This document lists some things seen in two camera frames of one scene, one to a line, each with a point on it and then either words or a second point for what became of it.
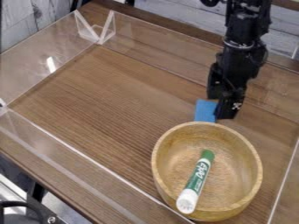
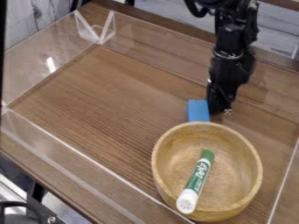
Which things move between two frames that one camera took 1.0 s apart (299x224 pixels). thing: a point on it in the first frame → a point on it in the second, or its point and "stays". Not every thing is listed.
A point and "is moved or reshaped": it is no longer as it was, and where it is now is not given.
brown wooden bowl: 232,178 stays
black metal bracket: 46,216 stays
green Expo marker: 188,196 stays
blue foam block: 204,110 is moved or reshaped
